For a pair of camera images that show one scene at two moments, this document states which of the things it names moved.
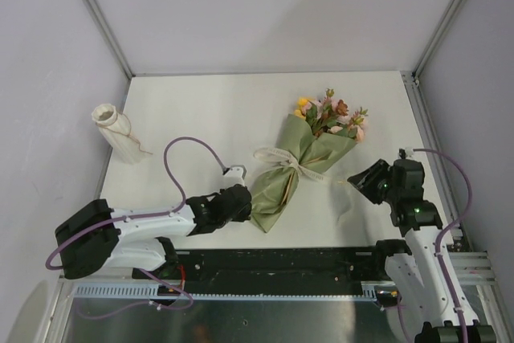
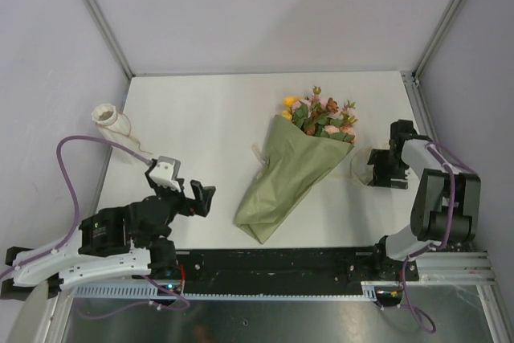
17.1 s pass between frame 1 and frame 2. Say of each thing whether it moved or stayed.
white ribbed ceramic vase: stayed
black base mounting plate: stayed
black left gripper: moved
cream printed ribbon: moved
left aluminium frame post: stayed
